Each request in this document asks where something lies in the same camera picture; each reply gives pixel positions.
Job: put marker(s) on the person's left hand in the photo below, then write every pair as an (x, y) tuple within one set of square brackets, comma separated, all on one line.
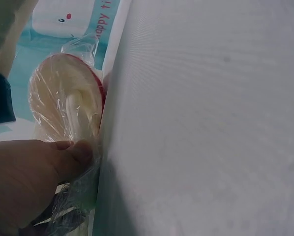
[(21, 177)]

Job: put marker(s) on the person's left thumb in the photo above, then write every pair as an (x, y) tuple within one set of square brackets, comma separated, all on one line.
[(79, 156)]

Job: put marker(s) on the person's left fingers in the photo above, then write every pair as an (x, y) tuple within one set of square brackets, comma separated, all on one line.
[(63, 145)]

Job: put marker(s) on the cream round disc red rim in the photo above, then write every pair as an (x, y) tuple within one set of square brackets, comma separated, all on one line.
[(51, 98)]

